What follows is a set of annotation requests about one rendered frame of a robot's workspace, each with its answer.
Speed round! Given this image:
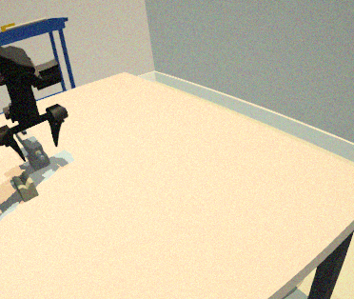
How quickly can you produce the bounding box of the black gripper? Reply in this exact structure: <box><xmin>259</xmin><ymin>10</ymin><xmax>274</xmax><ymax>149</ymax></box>
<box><xmin>0</xmin><ymin>94</ymin><xmax>69</xmax><ymax>162</ymax></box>

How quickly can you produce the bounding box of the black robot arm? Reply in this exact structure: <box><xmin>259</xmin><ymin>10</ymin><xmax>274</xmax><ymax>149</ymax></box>
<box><xmin>0</xmin><ymin>46</ymin><xmax>62</xmax><ymax>123</ymax></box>

